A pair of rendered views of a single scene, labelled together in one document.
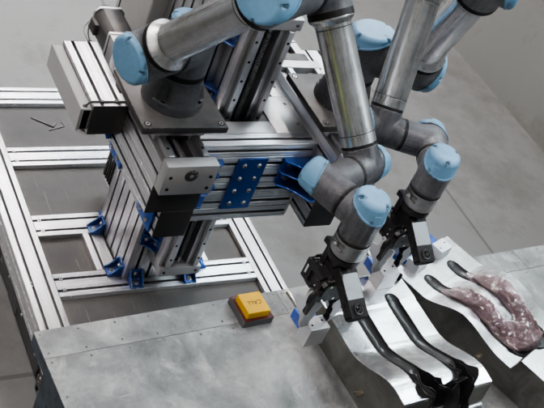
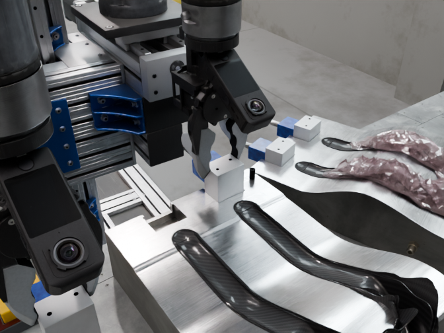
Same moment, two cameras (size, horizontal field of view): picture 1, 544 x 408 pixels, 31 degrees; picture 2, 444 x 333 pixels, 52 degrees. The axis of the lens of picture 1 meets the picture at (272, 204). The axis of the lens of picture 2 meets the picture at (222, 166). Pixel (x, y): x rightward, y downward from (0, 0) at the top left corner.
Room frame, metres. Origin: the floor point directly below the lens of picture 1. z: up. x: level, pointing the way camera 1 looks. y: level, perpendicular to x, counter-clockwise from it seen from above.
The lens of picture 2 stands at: (1.26, -0.39, 1.32)
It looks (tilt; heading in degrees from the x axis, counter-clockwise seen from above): 34 degrees down; 8
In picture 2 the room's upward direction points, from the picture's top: straight up
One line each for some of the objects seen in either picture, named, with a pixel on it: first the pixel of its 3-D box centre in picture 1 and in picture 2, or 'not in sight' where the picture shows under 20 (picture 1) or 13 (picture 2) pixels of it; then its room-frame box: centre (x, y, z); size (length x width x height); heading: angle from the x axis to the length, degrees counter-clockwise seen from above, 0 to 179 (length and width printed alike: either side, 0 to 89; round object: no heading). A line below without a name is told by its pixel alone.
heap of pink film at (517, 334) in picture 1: (499, 305); (412, 164); (1.92, -0.62, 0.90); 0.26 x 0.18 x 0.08; 62
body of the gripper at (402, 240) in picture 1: (404, 219); (209, 74); (1.84, -0.29, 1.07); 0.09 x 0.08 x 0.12; 44
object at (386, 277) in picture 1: (374, 261); (206, 164); (1.85, -0.28, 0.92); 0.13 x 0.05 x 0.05; 45
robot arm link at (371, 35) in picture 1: (367, 48); not in sight; (2.27, -0.05, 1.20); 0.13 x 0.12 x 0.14; 104
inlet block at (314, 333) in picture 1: (302, 314); (52, 291); (1.56, -0.16, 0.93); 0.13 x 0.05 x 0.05; 45
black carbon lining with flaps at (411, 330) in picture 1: (415, 346); (296, 274); (1.63, -0.43, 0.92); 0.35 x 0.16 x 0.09; 45
